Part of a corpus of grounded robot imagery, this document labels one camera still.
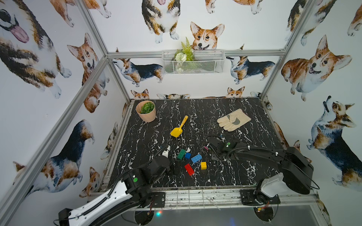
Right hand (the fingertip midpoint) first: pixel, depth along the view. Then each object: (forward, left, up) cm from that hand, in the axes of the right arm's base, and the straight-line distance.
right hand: (214, 154), depth 84 cm
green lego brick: (+3, +20, -5) cm, 21 cm away
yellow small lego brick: (-6, +7, -2) cm, 9 cm away
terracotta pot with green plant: (+31, +45, +6) cm, 55 cm away
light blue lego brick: (-1, +11, -3) cm, 11 cm away
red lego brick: (-7, +15, -4) cm, 17 cm away
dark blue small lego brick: (+1, +16, -4) cm, 16 cm away
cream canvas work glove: (+28, -17, -6) cm, 33 cm away
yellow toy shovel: (+19, +24, -5) cm, 31 cm away
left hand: (-6, +21, +8) cm, 23 cm away
